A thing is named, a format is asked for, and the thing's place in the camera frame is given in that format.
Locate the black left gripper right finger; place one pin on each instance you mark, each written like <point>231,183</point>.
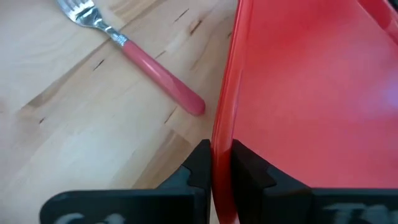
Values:
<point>280,199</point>

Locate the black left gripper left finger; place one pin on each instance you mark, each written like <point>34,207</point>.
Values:
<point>174,202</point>

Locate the red plastic tray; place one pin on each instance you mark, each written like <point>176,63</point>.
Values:
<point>311,93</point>

